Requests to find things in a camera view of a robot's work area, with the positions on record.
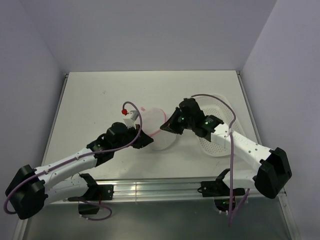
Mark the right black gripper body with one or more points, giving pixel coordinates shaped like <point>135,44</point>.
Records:
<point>189,123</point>

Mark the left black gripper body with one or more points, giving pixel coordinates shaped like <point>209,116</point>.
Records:
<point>130,135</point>

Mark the white mesh laundry bag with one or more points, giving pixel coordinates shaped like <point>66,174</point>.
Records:
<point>152,119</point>

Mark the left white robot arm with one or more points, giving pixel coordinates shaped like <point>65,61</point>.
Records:
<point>33,188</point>

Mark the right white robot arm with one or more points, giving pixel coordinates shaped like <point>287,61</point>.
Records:
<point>270,168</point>

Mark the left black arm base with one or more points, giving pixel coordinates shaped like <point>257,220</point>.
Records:
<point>92,201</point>

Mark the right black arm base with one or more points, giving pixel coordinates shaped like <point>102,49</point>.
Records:
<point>219,189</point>

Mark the white perforated plastic basket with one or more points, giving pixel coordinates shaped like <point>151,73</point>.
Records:
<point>212,106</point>

